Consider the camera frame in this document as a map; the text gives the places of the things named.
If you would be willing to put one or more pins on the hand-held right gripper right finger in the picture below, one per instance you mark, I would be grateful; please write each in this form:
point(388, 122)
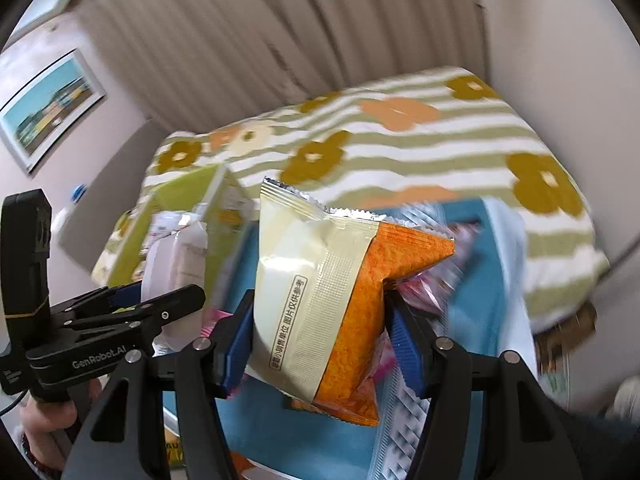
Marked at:
point(407, 355)

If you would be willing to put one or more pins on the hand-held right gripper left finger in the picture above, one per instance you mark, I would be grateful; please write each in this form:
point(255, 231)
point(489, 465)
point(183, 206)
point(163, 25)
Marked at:
point(237, 355)

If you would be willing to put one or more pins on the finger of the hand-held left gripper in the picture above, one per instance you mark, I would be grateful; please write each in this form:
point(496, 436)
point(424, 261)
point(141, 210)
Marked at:
point(125, 296)
point(175, 302)

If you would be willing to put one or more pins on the pink white snack packet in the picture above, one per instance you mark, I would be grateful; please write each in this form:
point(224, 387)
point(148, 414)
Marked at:
point(175, 255)

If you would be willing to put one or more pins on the cream and orange snack packet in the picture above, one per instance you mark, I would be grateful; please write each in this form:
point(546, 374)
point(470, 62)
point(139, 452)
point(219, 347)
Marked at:
point(300, 285)

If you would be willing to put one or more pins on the yellow-green cardboard box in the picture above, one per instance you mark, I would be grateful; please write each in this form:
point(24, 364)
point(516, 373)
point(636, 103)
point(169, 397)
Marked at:
point(220, 210)

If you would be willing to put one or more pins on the person's left hand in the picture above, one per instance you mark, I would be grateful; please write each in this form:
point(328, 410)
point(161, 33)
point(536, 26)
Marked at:
point(45, 425)

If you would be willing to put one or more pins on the pink striped snack packet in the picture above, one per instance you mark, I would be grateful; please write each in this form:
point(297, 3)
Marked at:
point(216, 321)

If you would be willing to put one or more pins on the blue patterned cloth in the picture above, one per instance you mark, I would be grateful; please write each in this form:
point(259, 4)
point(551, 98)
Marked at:
point(465, 345)

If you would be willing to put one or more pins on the purple snack packet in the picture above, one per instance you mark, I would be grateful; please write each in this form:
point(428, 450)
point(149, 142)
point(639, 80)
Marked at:
point(430, 285)

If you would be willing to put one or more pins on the blue and white small device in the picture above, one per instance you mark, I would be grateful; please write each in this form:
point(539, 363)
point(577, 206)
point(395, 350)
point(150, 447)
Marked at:
point(78, 194)

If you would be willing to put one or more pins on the grey padded headboard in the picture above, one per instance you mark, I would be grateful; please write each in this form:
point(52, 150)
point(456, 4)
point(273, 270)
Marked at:
point(115, 185)

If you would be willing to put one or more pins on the striped floral blanket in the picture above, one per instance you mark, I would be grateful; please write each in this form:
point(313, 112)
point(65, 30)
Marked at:
point(400, 160)

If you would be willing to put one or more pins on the beige curtain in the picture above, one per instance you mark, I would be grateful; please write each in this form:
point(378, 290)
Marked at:
point(250, 35)

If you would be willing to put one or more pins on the framed wall poster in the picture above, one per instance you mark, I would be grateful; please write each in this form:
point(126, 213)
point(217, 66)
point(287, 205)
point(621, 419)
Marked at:
point(45, 110)

